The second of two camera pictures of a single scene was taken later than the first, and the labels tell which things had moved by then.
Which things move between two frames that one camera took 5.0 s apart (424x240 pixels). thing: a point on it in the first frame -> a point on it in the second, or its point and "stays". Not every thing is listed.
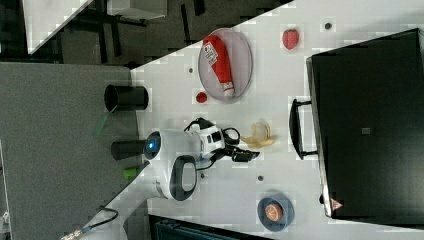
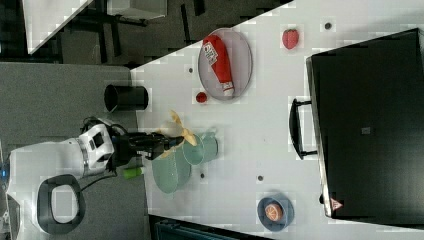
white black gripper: [213, 138] -> [109, 147]
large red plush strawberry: [290, 38] stays
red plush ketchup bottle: [217, 58] stays
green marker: [130, 173] stays
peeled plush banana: [261, 136] -> [175, 128]
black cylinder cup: [125, 98] stays
